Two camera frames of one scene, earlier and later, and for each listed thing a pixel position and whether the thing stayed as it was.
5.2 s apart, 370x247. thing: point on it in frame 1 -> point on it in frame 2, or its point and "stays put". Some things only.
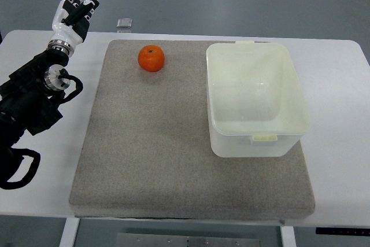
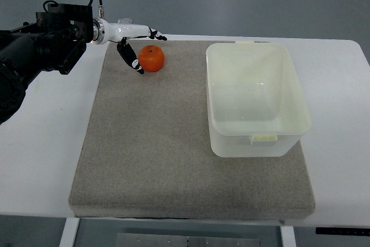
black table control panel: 343,231 stays put
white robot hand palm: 61,30 -> 117,31
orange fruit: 151,58 stays put
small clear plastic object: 124,22 stays put
